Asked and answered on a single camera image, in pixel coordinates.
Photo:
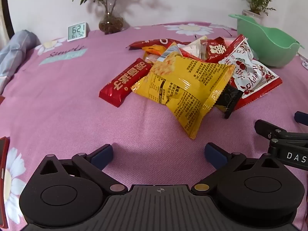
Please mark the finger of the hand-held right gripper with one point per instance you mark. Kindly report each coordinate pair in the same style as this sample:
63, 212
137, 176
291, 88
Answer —
264, 127
302, 117

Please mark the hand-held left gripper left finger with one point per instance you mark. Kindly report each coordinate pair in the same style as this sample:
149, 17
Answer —
103, 156

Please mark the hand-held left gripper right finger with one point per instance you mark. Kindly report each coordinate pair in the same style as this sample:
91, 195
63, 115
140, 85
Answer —
215, 157

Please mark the green plastic bowl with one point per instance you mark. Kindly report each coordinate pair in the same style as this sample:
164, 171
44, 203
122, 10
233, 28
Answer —
264, 45

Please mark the orange snack packet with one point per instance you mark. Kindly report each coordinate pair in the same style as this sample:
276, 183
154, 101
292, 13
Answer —
154, 50

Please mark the pink floral tablecloth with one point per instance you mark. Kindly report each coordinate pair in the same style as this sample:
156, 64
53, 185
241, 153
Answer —
72, 125

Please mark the black snack packet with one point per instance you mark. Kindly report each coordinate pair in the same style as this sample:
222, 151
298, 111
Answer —
228, 98

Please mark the white plastic object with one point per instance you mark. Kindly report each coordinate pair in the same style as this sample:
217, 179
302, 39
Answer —
304, 64

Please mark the white red cherry packet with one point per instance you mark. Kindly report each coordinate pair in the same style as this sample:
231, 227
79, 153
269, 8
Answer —
255, 74

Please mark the large yellow snack packet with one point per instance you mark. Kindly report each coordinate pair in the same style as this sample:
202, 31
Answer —
187, 86

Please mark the red bar snack packet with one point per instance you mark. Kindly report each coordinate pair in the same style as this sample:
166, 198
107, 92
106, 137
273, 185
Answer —
125, 81

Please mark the small red snack packet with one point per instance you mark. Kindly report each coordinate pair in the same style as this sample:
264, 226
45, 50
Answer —
215, 49

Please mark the red flat object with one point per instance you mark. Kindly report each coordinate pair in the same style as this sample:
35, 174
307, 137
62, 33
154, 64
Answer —
3, 173

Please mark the white snack packet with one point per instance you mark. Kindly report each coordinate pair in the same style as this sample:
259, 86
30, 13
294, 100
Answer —
195, 48

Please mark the long red snack packet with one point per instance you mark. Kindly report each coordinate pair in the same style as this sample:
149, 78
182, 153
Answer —
144, 43

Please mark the white digital clock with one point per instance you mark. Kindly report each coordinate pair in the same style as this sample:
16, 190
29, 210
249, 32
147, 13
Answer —
77, 31

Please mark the leafy plant in glass vase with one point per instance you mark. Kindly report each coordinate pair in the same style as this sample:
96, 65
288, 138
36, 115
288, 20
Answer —
111, 25

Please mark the grey blue cloth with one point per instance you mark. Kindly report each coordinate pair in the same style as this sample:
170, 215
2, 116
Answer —
16, 50

